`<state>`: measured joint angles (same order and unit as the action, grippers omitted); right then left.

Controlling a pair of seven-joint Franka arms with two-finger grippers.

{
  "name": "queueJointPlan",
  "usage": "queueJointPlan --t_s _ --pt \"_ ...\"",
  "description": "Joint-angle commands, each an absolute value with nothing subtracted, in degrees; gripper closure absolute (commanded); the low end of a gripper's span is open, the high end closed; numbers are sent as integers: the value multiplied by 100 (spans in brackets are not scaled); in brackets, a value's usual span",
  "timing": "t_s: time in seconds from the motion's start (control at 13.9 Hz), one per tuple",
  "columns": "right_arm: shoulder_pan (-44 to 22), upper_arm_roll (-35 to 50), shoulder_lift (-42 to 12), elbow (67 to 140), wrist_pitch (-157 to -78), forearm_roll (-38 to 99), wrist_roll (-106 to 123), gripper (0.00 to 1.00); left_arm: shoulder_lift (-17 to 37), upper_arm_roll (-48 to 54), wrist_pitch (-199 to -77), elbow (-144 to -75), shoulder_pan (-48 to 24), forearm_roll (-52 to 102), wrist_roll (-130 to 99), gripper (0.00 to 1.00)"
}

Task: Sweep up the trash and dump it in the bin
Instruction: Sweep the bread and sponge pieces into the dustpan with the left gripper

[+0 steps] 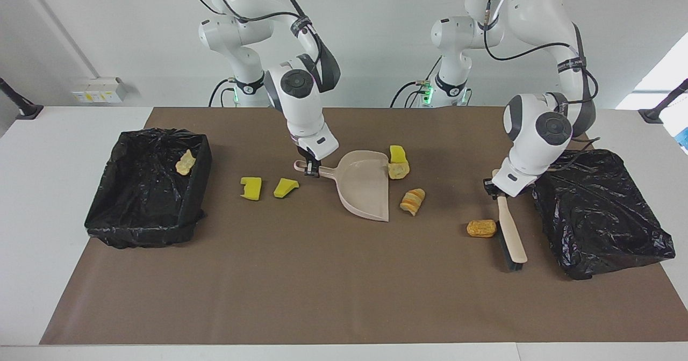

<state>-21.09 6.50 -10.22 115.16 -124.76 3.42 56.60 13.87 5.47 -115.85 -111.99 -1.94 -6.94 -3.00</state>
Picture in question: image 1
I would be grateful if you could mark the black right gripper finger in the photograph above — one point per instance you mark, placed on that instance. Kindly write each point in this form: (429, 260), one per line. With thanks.
(313, 169)

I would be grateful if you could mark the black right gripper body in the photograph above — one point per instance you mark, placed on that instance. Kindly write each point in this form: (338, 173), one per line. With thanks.
(306, 155)

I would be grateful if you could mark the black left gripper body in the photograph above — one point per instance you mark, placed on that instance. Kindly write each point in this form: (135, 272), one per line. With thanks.
(492, 188)

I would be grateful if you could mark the brown bread roll toy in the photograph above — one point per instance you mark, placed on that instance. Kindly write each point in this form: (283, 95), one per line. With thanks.
(481, 228)

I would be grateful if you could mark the beige brush black bristles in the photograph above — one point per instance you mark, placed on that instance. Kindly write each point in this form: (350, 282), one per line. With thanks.
(510, 232)

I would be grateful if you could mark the beige plastic dustpan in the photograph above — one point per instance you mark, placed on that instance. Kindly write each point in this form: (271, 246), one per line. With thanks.
(365, 183)

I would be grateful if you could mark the striped croissant toy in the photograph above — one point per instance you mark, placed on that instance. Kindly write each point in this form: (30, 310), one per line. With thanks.
(413, 201)

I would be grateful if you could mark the small ridged pastry toy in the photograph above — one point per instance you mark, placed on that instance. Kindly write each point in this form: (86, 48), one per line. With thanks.
(398, 170)

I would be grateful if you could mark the yellow sponge wedge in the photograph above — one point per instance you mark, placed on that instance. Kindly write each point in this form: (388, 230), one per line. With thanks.
(398, 154)

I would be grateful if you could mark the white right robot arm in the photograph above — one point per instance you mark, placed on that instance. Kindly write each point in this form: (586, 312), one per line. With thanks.
(301, 108)

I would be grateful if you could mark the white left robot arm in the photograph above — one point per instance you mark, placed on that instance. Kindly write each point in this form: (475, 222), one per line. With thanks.
(537, 130)

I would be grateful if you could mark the bin wrapped in black bag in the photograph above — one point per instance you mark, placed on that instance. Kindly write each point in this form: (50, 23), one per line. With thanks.
(591, 221)

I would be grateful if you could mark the open bin black liner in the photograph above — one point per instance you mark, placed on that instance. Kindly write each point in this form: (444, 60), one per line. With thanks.
(140, 200)

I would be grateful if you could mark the angled yellow sponge piece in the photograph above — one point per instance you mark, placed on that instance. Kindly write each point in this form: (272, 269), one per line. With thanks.
(284, 188)

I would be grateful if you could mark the notched yellow sponge piece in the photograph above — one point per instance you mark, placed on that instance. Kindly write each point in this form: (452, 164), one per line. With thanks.
(251, 189)

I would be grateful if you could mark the pale dumpling toy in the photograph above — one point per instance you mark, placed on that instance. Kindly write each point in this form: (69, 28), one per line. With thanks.
(185, 163)

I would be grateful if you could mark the brown paper table mat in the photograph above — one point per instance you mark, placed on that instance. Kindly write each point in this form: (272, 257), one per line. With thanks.
(322, 296)

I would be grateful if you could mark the black stand with foot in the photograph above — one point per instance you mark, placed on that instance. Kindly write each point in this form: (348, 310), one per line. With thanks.
(653, 115)
(24, 108)

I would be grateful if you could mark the small blue object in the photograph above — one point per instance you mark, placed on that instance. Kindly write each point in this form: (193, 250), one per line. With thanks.
(684, 138)

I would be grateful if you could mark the white wall socket box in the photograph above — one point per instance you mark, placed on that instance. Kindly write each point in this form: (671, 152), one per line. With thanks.
(97, 92)

